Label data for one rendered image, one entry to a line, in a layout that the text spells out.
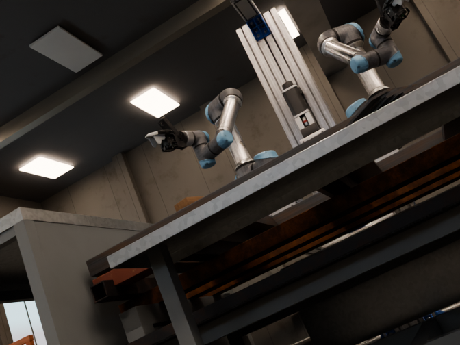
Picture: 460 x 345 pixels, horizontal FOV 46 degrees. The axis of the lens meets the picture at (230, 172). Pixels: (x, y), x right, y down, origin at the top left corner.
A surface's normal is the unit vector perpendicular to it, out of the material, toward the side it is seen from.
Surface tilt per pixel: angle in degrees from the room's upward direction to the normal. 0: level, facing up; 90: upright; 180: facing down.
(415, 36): 90
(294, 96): 90
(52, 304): 90
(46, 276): 90
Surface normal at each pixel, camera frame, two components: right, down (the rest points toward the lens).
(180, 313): -0.38, -0.15
